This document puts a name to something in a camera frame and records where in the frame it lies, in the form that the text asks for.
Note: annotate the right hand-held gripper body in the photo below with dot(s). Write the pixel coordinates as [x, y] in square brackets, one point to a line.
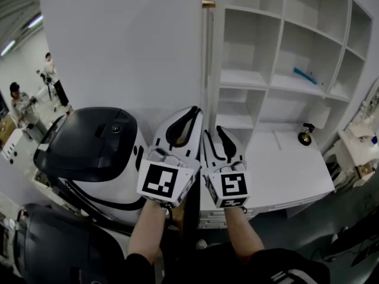
[231, 185]

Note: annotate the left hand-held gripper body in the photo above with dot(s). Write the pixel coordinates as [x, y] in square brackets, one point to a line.
[161, 179]

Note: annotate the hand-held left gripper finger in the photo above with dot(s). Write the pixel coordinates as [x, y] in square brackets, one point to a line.
[199, 135]
[160, 135]

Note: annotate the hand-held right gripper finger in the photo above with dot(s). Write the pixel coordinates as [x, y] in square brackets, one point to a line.
[237, 149]
[207, 155]

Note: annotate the white shelf unit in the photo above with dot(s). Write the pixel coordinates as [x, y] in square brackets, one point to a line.
[282, 40]

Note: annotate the small cream round object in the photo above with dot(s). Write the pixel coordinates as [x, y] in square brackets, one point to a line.
[208, 4]

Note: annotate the person's left forearm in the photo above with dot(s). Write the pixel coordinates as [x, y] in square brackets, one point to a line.
[148, 232]

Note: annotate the person's right forearm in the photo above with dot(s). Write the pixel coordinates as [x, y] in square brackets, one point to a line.
[241, 232]

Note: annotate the white desk with drawers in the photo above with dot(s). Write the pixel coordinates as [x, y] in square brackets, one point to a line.
[284, 170]

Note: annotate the white and black robot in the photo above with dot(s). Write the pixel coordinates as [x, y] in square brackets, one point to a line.
[89, 140]
[59, 247]

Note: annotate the person's black shirt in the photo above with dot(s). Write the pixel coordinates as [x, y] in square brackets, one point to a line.
[222, 268]

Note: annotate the teal object on shelf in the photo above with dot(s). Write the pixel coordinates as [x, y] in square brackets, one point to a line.
[305, 75]

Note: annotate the black monitor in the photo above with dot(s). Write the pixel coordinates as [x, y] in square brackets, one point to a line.
[60, 93]

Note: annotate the white ornate vanity table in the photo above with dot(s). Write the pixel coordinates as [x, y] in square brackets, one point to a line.
[349, 149]

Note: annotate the oval vanity mirror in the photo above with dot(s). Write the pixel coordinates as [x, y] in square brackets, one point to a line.
[371, 105]

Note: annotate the long ceiling light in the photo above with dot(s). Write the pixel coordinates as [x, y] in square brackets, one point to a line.
[7, 48]
[35, 21]

